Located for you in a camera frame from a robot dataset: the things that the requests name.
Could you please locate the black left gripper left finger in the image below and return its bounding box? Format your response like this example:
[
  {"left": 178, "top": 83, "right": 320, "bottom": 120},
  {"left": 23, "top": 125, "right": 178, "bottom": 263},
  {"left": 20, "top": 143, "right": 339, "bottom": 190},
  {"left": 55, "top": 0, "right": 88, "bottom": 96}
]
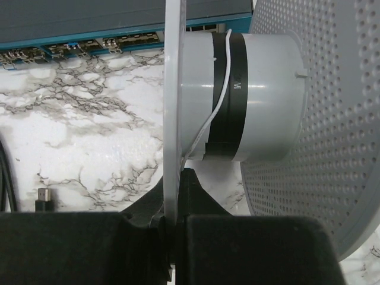
[{"left": 1, "top": 182, "right": 166, "bottom": 284}]

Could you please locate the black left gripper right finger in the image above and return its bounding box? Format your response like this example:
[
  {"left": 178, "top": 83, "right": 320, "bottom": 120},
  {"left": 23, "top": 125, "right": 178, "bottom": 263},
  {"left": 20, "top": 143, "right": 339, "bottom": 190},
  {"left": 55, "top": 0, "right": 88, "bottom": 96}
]
[{"left": 175, "top": 169, "right": 345, "bottom": 284}]

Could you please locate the grey perforated cable spool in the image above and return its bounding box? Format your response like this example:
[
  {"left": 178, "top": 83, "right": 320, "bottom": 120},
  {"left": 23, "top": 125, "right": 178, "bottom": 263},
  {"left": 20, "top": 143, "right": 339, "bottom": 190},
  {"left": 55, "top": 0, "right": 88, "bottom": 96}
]
[{"left": 163, "top": 1, "right": 379, "bottom": 259}]

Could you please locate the thin white cable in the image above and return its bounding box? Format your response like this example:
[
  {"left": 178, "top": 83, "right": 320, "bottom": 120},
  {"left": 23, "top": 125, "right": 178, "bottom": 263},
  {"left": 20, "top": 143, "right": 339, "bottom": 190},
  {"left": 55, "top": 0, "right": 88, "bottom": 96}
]
[{"left": 180, "top": 28, "right": 234, "bottom": 167}]

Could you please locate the black usb cable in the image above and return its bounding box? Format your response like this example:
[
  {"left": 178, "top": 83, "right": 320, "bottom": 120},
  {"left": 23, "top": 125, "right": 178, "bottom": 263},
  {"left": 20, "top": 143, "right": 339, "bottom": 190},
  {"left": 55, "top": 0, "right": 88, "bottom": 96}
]
[{"left": 0, "top": 139, "right": 56, "bottom": 213}]

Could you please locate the dark grey network switch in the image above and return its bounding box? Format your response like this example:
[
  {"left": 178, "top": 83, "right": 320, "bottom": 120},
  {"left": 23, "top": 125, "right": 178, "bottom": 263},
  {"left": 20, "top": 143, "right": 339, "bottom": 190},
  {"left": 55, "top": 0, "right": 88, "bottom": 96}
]
[{"left": 1, "top": 1, "right": 254, "bottom": 70}]

